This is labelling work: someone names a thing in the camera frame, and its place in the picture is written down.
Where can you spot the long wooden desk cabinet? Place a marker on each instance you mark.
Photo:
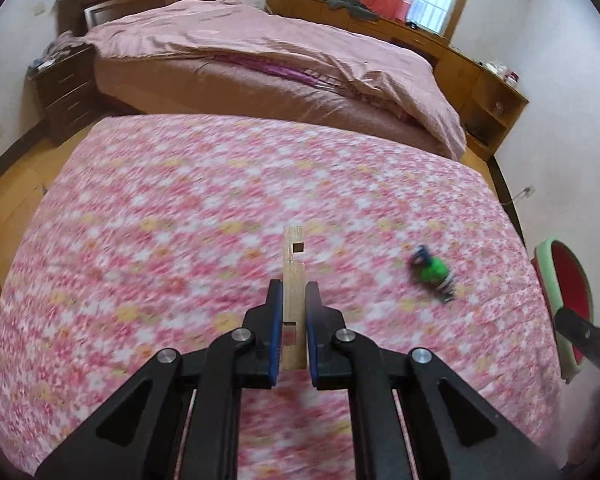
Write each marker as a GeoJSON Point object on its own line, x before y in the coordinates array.
{"type": "Point", "coordinates": [460, 65]}

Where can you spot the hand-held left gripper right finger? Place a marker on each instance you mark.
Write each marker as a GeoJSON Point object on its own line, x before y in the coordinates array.
{"type": "Point", "coordinates": [312, 332]}

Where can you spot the bed with pink duvet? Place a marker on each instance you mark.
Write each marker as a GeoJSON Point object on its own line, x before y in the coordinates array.
{"type": "Point", "coordinates": [280, 60]}

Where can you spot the wooden notched block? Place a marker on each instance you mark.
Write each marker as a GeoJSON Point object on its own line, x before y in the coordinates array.
{"type": "Point", "coordinates": [294, 270]}

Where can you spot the dark wooden nightstand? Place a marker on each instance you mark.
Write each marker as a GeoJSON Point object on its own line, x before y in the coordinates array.
{"type": "Point", "coordinates": [67, 95]}

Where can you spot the clothes on nightstand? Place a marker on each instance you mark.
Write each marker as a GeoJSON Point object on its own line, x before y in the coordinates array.
{"type": "Point", "coordinates": [55, 52]}

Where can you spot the dark grey clothes pile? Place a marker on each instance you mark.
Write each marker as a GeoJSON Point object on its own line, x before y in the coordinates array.
{"type": "Point", "coordinates": [347, 4]}

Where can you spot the red bin with green rim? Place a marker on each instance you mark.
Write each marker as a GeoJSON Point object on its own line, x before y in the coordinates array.
{"type": "Point", "coordinates": [570, 280]}

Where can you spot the white wall switch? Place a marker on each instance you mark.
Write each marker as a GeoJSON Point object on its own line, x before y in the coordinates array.
{"type": "Point", "coordinates": [38, 8]}

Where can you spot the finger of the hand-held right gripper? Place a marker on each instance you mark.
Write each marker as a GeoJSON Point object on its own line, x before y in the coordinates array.
{"type": "Point", "coordinates": [587, 335]}

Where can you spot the white and red desk items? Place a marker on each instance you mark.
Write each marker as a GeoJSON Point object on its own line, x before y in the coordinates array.
{"type": "Point", "coordinates": [500, 72]}

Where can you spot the small green and blue bottle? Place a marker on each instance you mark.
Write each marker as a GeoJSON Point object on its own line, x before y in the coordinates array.
{"type": "Point", "coordinates": [432, 272]}

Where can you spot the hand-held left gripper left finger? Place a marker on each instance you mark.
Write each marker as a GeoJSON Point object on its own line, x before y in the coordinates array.
{"type": "Point", "coordinates": [276, 332]}

